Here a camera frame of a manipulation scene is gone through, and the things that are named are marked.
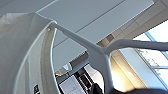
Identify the white framed panel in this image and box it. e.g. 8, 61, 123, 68
59, 74, 86, 94

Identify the large bright window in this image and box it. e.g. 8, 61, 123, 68
133, 19, 168, 89

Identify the black frame rack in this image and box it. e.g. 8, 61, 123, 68
76, 71, 93, 91

